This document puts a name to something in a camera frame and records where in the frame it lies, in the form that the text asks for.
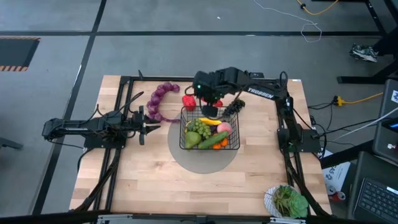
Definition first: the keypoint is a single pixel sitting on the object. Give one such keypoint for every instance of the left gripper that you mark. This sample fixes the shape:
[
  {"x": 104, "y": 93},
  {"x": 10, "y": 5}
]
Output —
[{"x": 138, "y": 123}]

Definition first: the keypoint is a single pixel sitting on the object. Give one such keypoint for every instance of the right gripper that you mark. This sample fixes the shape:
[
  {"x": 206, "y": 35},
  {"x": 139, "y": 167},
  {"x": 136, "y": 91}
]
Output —
[{"x": 206, "y": 87}]

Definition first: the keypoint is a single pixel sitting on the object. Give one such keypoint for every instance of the yellow banana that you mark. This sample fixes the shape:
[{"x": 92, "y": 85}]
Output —
[{"x": 210, "y": 121}]

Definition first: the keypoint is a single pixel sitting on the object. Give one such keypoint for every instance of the black grape bunch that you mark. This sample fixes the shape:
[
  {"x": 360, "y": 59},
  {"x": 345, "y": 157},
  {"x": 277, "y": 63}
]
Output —
[{"x": 234, "y": 107}]

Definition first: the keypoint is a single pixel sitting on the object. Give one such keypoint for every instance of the green grape bunch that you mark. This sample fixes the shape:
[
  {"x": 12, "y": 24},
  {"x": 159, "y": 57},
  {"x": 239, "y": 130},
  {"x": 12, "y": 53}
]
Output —
[{"x": 200, "y": 128}]

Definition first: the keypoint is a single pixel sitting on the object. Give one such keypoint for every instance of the green pear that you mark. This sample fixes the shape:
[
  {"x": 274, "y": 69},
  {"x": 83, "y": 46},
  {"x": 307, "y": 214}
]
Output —
[{"x": 192, "y": 139}]

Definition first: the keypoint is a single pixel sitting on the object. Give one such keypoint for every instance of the pink peach with leaf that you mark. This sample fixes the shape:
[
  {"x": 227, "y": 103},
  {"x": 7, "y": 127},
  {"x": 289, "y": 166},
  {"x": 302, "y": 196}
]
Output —
[{"x": 224, "y": 127}]

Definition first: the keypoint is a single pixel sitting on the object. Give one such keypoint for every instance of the green cucumber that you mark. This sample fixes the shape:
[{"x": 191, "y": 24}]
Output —
[{"x": 213, "y": 140}]

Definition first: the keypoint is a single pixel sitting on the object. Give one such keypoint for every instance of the orange tangerine cluster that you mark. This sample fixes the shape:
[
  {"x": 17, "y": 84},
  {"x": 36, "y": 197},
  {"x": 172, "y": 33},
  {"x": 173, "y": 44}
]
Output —
[{"x": 224, "y": 142}]

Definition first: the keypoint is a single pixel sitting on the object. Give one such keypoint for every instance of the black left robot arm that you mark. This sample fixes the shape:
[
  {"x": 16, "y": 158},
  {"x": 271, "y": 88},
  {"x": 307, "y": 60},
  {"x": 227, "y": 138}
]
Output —
[{"x": 77, "y": 127}]

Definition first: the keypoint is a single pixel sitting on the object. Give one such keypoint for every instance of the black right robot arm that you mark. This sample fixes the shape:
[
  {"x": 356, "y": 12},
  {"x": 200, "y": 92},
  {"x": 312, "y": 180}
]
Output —
[{"x": 264, "y": 92}]

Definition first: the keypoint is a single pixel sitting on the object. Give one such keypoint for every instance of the purple grape bunch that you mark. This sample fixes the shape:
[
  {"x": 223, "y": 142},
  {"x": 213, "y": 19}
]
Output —
[{"x": 155, "y": 101}]

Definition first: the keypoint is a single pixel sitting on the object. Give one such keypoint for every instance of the round grey placemat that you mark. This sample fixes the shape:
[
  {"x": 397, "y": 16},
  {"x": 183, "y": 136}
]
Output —
[{"x": 202, "y": 161}]

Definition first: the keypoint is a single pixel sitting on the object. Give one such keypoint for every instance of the black crossbeam with silver brackets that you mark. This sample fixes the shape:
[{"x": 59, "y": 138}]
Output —
[{"x": 46, "y": 219}]

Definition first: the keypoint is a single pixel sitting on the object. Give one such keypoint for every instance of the black chair base leg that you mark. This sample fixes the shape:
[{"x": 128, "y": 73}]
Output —
[{"x": 9, "y": 143}]

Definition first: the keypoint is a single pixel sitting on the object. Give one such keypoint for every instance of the potted green succulent plant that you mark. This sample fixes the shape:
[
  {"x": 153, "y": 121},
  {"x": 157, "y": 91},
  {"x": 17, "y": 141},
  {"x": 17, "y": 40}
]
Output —
[{"x": 295, "y": 205}]

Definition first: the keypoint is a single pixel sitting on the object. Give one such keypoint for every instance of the black hazard-striped floor mat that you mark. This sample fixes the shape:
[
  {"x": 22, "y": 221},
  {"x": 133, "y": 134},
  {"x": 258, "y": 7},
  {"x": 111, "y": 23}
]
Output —
[{"x": 15, "y": 53}]

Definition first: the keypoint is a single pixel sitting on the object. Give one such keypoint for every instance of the white paper sign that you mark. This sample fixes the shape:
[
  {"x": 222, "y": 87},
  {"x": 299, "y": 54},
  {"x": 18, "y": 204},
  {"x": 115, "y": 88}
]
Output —
[{"x": 337, "y": 174}]

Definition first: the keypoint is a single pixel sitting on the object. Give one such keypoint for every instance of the person's shoe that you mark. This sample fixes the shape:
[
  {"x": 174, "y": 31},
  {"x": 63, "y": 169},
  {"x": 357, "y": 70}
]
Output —
[{"x": 363, "y": 53}]

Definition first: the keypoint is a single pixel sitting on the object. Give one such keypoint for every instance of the silver drink can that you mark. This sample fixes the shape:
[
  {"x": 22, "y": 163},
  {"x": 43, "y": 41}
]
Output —
[{"x": 330, "y": 189}]

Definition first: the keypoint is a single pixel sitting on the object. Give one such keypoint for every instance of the red drink can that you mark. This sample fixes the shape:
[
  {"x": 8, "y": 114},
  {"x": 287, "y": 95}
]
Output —
[{"x": 339, "y": 196}]

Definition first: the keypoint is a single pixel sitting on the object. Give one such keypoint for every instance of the grey device with sticker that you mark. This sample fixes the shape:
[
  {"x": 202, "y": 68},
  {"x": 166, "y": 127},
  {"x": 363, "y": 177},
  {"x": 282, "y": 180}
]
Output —
[{"x": 385, "y": 109}]

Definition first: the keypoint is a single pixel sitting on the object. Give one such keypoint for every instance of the person's leg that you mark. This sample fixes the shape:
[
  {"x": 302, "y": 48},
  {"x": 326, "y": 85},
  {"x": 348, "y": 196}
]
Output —
[{"x": 388, "y": 40}]

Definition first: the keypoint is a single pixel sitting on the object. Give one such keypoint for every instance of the black laptop keyboard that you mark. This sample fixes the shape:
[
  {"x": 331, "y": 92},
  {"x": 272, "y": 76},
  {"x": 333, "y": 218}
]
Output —
[{"x": 376, "y": 199}]

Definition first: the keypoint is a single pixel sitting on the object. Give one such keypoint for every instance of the black aluminium table frame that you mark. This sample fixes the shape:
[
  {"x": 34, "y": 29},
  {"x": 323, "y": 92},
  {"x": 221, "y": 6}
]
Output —
[{"x": 155, "y": 79}]

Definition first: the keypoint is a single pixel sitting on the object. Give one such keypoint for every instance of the black desk leg frame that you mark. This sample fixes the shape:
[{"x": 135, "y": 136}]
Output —
[{"x": 357, "y": 80}]

